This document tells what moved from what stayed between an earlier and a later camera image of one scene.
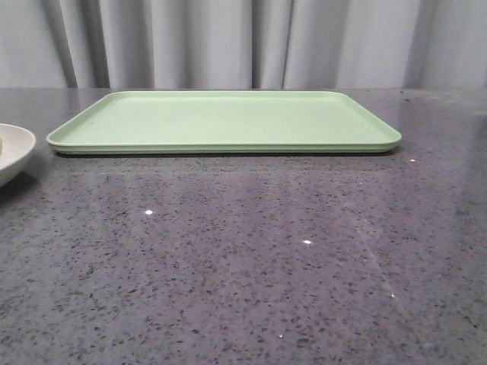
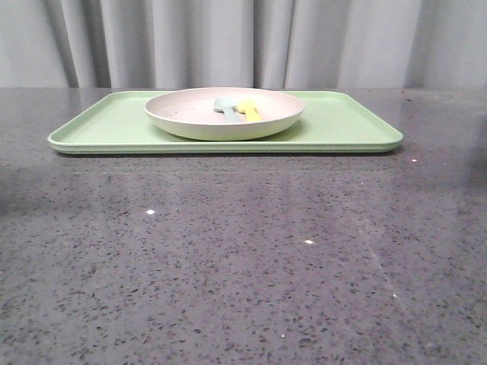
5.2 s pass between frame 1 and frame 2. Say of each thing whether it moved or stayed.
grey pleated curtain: stayed
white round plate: moved
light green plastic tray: stayed
